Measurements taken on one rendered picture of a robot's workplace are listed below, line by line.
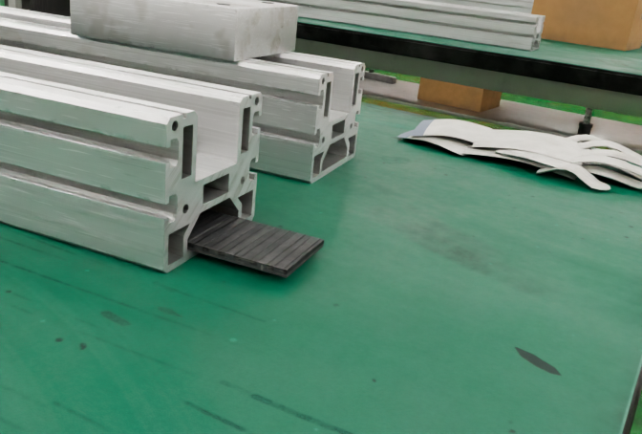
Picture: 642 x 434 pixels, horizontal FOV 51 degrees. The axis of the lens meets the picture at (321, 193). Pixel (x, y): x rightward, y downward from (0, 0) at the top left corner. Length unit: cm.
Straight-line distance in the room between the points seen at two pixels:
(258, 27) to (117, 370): 34
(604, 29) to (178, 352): 200
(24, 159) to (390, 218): 24
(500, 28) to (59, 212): 153
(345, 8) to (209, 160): 159
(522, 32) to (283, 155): 133
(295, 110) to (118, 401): 30
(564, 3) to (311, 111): 178
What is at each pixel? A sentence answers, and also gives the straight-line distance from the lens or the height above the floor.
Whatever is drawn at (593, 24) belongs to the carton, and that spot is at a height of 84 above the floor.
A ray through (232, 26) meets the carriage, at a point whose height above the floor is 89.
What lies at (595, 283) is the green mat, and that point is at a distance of 44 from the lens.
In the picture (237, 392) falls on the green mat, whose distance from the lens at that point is 28.
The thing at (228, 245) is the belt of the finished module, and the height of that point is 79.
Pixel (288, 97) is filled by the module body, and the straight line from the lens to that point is 53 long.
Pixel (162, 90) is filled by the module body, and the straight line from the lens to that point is 43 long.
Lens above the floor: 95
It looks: 19 degrees down
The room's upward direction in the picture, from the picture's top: 6 degrees clockwise
